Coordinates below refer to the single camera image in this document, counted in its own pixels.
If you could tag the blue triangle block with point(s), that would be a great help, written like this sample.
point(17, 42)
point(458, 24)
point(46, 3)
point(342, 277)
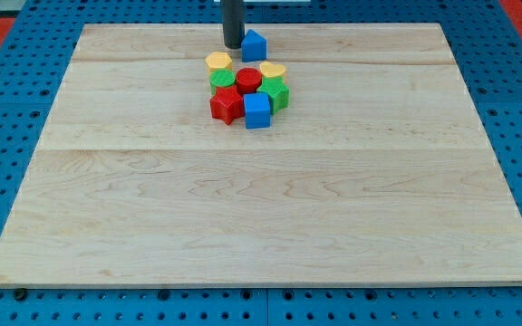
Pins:
point(253, 47)

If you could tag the red circle block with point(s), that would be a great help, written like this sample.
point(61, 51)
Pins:
point(248, 80)

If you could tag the green circle block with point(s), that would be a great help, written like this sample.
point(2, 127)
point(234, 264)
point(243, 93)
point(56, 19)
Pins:
point(221, 78)

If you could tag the blue cube block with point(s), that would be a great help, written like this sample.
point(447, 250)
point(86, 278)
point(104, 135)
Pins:
point(257, 110)

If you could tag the red star block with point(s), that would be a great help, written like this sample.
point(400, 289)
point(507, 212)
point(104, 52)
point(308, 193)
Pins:
point(227, 104)

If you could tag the green star block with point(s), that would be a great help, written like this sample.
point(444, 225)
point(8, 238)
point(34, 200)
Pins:
point(277, 92)

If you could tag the yellow heart block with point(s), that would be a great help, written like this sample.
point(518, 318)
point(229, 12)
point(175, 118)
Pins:
point(271, 70)

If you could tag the yellow hexagon block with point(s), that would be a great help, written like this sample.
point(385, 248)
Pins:
point(217, 61)

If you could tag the light wooden board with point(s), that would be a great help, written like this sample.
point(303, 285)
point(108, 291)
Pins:
point(379, 173)

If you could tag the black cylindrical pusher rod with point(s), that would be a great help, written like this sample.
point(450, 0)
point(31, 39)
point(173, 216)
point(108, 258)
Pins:
point(233, 24)

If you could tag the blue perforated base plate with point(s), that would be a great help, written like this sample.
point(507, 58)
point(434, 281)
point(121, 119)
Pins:
point(34, 57)

